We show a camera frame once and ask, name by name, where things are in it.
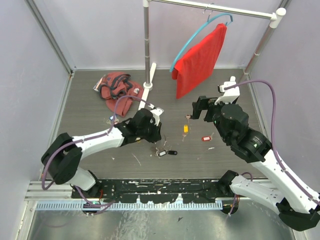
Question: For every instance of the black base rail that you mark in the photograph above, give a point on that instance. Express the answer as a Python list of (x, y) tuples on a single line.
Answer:
[(160, 191)]

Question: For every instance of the crumpled maroon shirt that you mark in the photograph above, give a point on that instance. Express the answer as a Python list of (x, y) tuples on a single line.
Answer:
[(117, 89)]

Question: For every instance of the brown tag key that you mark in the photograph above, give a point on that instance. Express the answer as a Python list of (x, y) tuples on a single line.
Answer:
[(188, 116)]

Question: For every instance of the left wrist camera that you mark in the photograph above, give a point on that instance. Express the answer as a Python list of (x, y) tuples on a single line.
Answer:
[(157, 112)]

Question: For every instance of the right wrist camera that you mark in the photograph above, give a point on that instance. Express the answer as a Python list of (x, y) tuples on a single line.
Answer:
[(229, 93)]

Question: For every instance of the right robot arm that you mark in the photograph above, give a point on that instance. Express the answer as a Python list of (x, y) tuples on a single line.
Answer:
[(296, 204)]

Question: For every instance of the black tag key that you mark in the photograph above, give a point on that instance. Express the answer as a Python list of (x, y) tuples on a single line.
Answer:
[(162, 153), (172, 152)]

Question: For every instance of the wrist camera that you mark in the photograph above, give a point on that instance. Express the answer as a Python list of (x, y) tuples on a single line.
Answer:
[(229, 93), (157, 112)]

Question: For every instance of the red tag key right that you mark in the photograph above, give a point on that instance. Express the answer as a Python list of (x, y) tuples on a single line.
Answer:
[(207, 138)]

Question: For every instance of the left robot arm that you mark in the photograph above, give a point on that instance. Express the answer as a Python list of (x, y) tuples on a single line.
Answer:
[(61, 160)]

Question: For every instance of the teal clothes hanger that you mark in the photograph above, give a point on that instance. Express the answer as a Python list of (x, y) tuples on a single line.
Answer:
[(208, 21)]

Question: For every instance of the red cloth on hanger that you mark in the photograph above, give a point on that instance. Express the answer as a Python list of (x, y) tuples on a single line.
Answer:
[(198, 63)]

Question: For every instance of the metal keyring with keys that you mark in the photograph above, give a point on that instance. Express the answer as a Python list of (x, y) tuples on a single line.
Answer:
[(160, 146)]

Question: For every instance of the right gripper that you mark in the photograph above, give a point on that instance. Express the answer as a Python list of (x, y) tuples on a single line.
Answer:
[(204, 103)]

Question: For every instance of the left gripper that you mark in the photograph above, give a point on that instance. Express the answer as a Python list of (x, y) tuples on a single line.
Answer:
[(156, 136)]

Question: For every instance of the yellow tag key right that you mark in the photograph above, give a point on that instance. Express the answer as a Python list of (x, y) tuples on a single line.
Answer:
[(185, 130)]

